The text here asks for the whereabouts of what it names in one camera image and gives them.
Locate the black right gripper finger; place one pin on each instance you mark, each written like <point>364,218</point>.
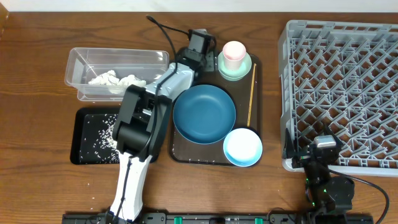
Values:
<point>328,132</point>
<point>289,148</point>

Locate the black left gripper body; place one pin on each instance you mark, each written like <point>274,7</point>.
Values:
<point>207,64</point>

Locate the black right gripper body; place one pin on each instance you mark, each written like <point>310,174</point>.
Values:
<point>301,160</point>

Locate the dark blue plate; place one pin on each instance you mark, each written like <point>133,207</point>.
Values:
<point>204,114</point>

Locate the white tissue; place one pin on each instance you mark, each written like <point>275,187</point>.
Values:
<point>114,83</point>

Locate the white rice pile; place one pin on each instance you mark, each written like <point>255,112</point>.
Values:
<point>97,144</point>

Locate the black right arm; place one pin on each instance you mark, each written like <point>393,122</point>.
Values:
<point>331,197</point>

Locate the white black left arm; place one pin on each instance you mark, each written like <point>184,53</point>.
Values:
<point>141,125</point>

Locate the grey dishwasher rack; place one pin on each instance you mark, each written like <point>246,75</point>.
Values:
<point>342,75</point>

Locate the pink plastic cup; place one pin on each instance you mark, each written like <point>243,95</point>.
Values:
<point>233,52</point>

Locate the mint green bowl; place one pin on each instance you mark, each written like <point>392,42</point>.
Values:
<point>234,75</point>

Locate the light blue small bowl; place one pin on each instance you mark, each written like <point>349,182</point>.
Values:
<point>242,147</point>

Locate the dark brown serving tray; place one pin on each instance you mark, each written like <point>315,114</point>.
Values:
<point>182,150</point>

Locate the wooden chopstick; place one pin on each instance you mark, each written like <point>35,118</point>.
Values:
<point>251,94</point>

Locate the clear plastic bin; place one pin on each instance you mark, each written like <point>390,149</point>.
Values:
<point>80,56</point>

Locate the black rectangular tray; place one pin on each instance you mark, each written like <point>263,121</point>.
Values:
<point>78,127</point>

